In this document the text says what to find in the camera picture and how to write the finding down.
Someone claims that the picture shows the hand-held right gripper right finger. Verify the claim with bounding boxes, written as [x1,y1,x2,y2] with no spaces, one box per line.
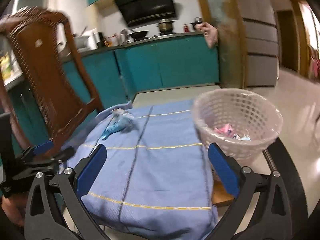
[207,142,293,240]

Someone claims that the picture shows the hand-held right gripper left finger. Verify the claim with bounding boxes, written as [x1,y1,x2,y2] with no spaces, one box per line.
[24,144,110,240]

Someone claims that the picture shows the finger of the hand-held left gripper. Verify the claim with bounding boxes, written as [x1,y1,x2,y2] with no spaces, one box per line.
[15,140,54,163]
[20,147,75,173]

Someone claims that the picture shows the pink tissue packet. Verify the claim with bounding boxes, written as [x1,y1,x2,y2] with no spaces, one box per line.
[214,124,235,137]

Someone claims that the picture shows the white plastic waste basket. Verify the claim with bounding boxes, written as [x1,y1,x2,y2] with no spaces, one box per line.
[191,89,283,164]

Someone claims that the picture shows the person's left hand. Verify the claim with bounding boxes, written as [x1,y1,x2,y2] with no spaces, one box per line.
[2,195,25,228]

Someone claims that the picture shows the blue striped cloth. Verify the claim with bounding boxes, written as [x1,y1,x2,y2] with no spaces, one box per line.
[59,99,219,240]

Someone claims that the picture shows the brown wooden chair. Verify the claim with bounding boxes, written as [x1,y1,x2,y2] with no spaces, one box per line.
[0,7,104,153]

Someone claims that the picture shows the colourful printed box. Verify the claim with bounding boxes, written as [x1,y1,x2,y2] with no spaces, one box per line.
[0,52,23,85]

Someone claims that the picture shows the teal base cabinets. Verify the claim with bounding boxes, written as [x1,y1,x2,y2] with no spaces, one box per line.
[61,34,220,103]

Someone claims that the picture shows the white kitchen appliance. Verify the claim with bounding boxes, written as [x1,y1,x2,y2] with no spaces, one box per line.
[75,29,99,50]

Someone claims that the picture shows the wooden framed glass panel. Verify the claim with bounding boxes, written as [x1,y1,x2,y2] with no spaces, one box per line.
[197,0,248,89]

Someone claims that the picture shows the grey refrigerator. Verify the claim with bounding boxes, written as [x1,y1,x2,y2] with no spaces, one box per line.
[234,0,280,88]

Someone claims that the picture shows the chairs with pink cloth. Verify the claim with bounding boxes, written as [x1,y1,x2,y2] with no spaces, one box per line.
[309,45,320,80]

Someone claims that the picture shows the black wok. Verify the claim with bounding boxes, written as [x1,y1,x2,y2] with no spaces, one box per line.
[127,30,149,40]

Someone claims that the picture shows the steel cooking pot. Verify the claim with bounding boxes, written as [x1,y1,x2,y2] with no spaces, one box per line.
[157,19,174,34]

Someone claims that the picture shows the black range hood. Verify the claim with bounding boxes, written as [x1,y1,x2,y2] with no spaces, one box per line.
[114,0,177,27]

